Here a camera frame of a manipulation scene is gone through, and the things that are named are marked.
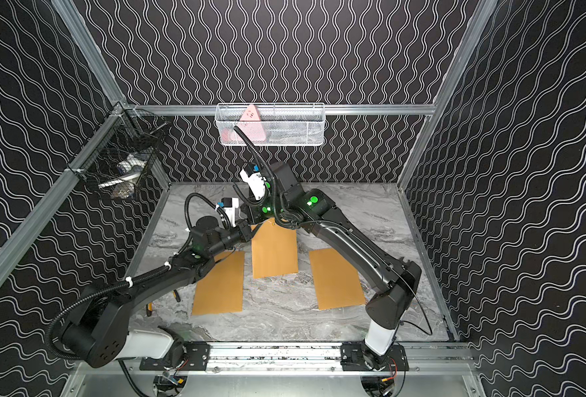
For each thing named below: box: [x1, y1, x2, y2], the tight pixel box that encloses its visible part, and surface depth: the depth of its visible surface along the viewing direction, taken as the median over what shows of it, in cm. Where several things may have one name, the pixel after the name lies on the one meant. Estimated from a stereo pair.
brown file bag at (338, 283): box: [309, 247, 366, 311], surface depth 91 cm
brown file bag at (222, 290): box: [192, 250, 246, 316], surface depth 90 cm
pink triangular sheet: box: [220, 104, 268, 144], surface depth 91 cm
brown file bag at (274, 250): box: [251, 217, 299, 279], surface depth 81 cm
